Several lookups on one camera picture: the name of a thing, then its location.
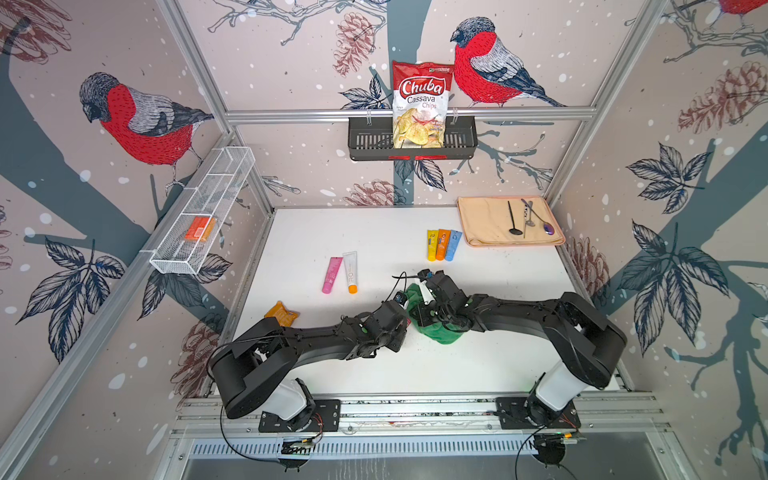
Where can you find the black wire wall basket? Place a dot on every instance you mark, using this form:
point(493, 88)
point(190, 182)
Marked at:
point(382, 139)

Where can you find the iridescent purple spoon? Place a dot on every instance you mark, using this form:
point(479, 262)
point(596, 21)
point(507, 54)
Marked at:
point(546, 226)

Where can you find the beige folded cloth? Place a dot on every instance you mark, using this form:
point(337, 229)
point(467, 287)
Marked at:
point(507, 219)

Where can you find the white toothpaste tube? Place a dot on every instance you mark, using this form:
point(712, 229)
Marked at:
point(351, 271)

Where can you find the magenta toothpaste tube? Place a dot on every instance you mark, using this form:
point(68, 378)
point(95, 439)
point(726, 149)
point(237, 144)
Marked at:
point(331, 274)

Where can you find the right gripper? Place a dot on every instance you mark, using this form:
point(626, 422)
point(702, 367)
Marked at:
point(420, 311)

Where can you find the pink tray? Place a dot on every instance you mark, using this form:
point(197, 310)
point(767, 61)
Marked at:
point(510, 221)

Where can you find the black spoon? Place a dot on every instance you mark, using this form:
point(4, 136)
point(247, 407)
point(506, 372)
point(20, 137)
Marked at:
point(514, 230)

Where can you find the blue toothpaste tube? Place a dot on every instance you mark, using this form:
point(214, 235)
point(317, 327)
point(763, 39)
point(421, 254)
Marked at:
point(452, 245)

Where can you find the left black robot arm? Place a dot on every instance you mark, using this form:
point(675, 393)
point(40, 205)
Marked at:
point(249, 369)

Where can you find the orange snack packet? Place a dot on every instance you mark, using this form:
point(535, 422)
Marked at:
point(284, 316)

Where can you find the Chuba cassava chips bag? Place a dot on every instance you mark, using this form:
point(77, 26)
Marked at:
point(420, 103)

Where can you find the white wire wall shelf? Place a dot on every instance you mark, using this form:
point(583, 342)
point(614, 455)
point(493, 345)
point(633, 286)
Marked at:
point(214, 196)

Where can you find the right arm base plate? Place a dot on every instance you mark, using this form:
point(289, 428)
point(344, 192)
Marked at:
point(521, 413)

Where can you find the orange packet in shelf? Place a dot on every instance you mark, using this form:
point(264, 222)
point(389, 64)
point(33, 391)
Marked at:
point(200, 229)

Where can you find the yellow toothpaste tube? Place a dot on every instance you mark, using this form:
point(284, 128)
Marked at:
point(432, 242)

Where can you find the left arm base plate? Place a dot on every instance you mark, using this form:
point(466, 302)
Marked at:
point(318, 416)

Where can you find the orange toothpaste tube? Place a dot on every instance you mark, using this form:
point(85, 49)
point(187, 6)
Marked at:
point(443, 240)

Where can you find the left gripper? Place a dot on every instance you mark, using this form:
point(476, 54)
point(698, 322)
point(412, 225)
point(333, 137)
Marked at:
point(402, 334)

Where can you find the green cleaning cloth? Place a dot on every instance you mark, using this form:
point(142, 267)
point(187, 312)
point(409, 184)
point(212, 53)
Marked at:
point(441, 333)

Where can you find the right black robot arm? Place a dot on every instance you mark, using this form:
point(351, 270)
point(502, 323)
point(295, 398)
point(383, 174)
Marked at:
point(588, 344)

